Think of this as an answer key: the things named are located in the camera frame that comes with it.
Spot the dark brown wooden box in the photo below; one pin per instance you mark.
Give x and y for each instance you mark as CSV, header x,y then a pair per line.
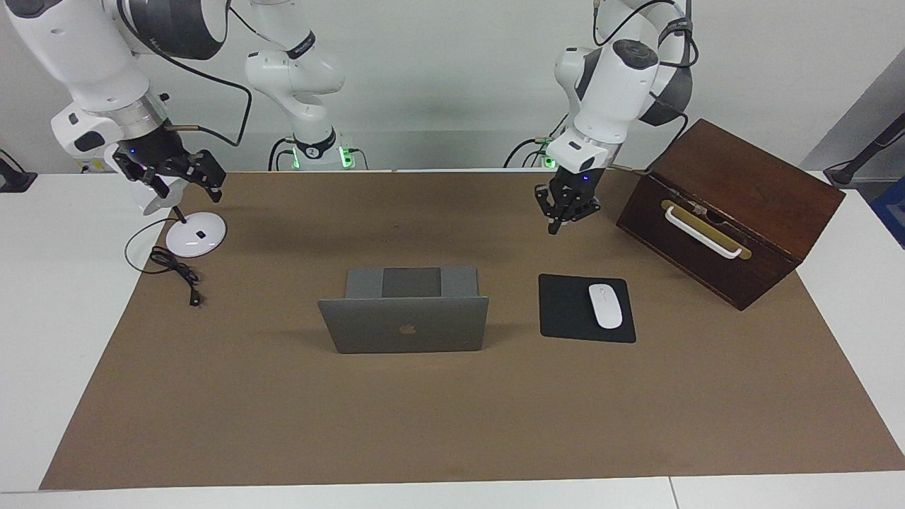
x,y
749,184

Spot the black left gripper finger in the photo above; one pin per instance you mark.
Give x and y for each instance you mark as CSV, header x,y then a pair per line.
x,y
551,219
585,212

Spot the silver apple laptop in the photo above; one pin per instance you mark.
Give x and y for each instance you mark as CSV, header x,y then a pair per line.
x,y
403,325

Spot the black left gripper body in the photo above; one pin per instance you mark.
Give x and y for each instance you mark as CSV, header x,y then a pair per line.
x,y
574,191

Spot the brown table mat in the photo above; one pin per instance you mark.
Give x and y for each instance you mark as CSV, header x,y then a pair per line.
x,y
452,424

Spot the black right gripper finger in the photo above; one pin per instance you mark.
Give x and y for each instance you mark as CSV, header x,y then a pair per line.
x,y
141,177
212,173

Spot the white computer mouse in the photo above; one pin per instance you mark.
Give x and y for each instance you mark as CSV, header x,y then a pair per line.
x,y
606,307

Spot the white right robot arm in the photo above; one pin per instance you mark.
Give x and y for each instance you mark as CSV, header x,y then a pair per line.
x,y
85,56

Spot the black clamp foot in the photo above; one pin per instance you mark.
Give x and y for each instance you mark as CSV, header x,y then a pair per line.
x,y
14,180

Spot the black mouse pad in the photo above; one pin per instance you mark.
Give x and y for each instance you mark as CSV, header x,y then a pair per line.
x,y
565,311

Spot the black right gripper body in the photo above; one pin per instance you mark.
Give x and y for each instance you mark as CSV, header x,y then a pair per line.
x,y
159,152

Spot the black stand leg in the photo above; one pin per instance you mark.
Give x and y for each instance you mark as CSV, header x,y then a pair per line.
x,y
866,152

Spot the blue bin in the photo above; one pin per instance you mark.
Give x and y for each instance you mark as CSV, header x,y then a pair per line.
x,y
892,212

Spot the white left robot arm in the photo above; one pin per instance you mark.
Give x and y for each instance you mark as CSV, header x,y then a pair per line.
x,y
615,78

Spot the white desk lamp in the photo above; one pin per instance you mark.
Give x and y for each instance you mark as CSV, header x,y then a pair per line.
x,y
198,240

